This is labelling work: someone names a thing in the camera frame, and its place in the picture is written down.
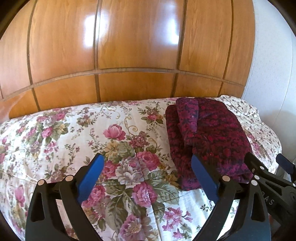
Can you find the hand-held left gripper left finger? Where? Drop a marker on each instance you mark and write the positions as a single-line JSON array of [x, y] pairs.
[[90, 178]]

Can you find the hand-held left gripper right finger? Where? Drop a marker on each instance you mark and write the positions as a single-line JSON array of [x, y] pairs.
[[205, 178]]

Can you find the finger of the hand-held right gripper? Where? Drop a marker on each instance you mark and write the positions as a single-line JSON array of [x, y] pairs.
[[286, 165], [254, 164]]

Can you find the dark red knitted garment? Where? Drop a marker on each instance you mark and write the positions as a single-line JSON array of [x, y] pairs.
[[212, 139]]

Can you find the small-print floral pillow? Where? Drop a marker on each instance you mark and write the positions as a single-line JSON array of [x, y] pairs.
[[254, 120]]

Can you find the floral bedspread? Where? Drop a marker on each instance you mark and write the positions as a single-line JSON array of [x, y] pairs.
[[69, 139]]

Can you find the wooden wardrobe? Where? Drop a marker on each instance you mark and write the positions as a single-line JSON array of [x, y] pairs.
[[138, 88]]

